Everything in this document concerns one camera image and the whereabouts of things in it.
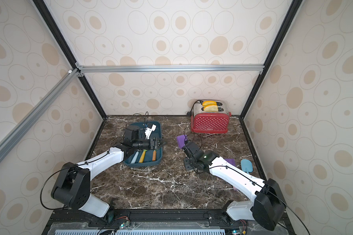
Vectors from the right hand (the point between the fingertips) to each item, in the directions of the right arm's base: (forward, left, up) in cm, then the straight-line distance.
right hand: (187, 163), depth 81 cm
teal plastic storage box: (+11, +22, +15) cm, 29 cm away
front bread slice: (+37, -15, +9) cm, 41 cm away
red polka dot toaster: (+32, -15, +1) cm, 35 cm away
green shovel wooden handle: (+7, +21, -8) cm, 24 cm away
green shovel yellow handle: (+8, +29, -8) cm, 31 cm away
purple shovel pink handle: (+12, +4, +5) cm, 14 cm away
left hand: (+7, +11, +9) cm, 16 cm away
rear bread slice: (+42, -14, +10) cm, 45 cm away
